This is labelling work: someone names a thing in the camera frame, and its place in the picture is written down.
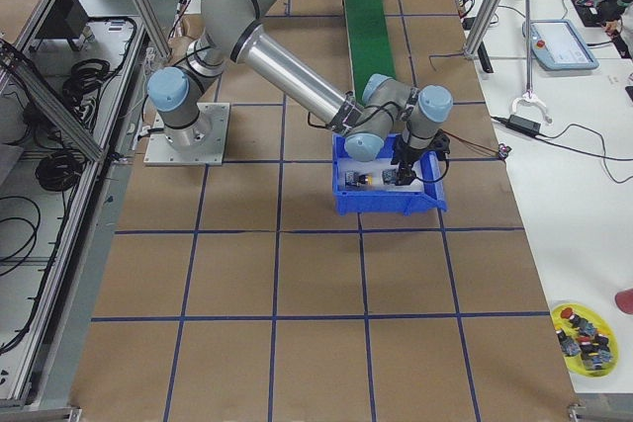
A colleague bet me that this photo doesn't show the white foam pad destination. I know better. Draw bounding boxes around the white foam pad destination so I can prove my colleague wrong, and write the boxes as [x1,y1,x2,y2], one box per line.
[334,158,424,193]

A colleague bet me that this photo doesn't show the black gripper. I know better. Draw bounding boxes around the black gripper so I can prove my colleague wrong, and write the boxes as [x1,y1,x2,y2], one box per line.
[391,137,428,186]

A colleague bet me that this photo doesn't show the red black motor wires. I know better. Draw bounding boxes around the red black motor wires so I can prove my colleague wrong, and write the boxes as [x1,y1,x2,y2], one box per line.
[439,129,510,161]

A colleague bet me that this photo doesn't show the red mushroom push button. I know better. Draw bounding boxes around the red mushroom push button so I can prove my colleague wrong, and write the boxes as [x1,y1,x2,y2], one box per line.
[382,169,399,186]

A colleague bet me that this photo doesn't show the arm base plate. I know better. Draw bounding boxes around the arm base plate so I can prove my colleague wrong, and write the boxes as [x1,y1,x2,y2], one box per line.
[144,103,230,166]

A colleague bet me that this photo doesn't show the grabber reach tool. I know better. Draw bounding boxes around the grabber reach tool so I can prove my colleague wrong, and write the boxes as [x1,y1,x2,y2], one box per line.
[510,0,552,125]

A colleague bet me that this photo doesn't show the blue teach pendant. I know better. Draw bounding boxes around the blue teach pendant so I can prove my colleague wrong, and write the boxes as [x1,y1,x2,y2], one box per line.
[530,19,599,71]

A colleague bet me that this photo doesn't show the green conveyor belt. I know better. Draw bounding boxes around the green conveyor belt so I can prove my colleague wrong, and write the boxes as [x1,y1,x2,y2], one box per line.
[343,0,396,99]

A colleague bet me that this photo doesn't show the yellow bowl of buttons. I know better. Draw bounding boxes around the yellow bowl of buttons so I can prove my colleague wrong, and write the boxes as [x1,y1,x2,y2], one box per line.
[550,302,619,378]

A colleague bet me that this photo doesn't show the blue destination bin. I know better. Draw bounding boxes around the blue destination bin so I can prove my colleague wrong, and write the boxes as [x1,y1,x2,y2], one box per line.
[332,134,448,215]

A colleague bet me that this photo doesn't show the black power adapter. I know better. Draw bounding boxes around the black power adapter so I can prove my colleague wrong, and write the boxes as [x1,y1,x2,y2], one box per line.
[506,115,541,136]

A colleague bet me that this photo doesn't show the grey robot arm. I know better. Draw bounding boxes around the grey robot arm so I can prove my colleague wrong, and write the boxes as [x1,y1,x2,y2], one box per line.
[178,0,453,186]

